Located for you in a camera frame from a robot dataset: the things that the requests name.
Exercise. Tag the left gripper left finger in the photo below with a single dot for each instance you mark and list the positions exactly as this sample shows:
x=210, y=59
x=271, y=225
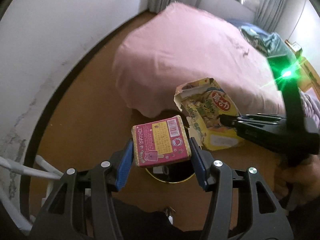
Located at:
x=62, y=216

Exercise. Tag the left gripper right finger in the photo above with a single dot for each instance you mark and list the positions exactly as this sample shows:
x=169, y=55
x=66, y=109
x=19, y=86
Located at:
x=242, y=205

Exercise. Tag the yellow torn snack box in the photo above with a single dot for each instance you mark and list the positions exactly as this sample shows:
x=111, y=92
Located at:
x=204, y=101

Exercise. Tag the pink ice cream box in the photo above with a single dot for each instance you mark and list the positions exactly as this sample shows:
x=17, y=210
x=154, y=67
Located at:
x=162, y=142

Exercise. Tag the black round trash bin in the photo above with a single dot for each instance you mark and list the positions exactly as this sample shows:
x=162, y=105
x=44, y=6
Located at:
x=170, y=174

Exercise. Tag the person's right hand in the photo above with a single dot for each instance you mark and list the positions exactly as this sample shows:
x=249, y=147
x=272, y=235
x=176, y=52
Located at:
x=306, y=176

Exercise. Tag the blue green bedding pile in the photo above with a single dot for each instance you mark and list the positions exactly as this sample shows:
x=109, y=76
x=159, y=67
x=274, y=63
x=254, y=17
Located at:
x=268, y=44

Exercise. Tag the chrome chair base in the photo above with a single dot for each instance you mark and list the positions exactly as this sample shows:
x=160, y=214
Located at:
x=169, y=212

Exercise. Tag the pink bed blanket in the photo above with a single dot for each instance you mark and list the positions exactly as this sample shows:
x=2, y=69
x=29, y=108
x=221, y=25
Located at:
x=183, y=44

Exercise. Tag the black camera mount green light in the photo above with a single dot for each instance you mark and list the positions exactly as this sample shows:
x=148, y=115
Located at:
x=285, y=73

